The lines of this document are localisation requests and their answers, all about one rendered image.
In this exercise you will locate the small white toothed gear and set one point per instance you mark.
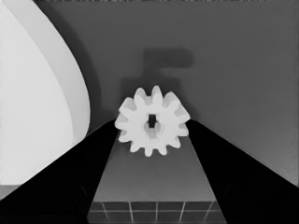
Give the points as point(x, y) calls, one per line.
point(132, 119)

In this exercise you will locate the large thick white disc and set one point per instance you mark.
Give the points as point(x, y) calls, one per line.
point(31, 109)

